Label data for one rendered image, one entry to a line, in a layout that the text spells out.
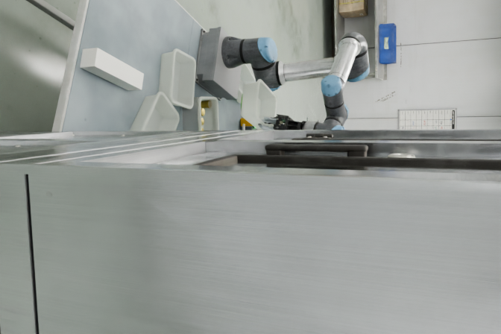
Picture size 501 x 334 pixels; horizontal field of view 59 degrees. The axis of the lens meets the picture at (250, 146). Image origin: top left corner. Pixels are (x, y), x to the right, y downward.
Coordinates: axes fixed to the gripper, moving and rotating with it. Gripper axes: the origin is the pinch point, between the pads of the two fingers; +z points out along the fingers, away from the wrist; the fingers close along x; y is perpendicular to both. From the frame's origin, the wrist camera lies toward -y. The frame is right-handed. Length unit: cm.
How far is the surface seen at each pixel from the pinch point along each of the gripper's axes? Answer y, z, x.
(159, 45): 30, 39, -19
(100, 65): 65, 29, 3
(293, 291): 129, -67, 40
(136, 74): 48, 30, 0
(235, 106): -46, 40, -17
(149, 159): 115, -39, 32
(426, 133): 69, -70, 10
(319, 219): 131, -69, 34
